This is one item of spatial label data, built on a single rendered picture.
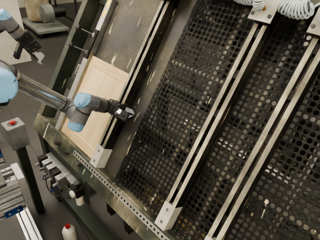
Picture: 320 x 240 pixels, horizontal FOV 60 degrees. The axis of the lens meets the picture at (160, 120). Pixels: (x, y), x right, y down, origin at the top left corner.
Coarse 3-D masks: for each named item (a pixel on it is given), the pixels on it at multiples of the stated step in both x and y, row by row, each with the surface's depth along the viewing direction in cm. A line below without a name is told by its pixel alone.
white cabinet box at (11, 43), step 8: (0, 0) 440; (8, 0) 446; (16, 0) 453; (0, 8) 445; (8, 8) 451; (16, 8) 458; (16, 16) 464; (0, 40) 466; (8, 40) 473; (0, 48) 471; (8, 48) 479; (0, 56) 477; (8, 56) 485; (24, 56) 502
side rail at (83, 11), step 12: (84, 0) 191; (96, 0) 194; (84, 12) 192; (96, 12) 198; (84, 24) 195; (72, 36) 194; (84, 36) 199; (72, 48) 197; (60, 60) 198; (72, 60) 201; (60, 72) 198; (72, 72) 205; (60, 84) 202; (48, 108) 204
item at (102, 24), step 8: (112, 0) 176; (104, 8) 179; (112, 8) 178; (104, 24) 179; (96, 40) 180; (96, 48) 183; (88, 64) 184; (80, 72) 184; (80, 80) 185; (72, 88) 187; (72, 96) 186; (64, 120) 189; (56, 128) 191
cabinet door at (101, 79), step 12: (96, 60) 179; (96, 72) 178; (108, 72) 171; (120, 72) 165; (84, 84) 183; (96, 84) 176; (108, 84) 170; (120, 84) 164; (108, 96) 168; (96, 120) 171; (72, 132) 183; (84, 132) 176; (96, 132) 170; (84, 144) 174; (96, 144) 168
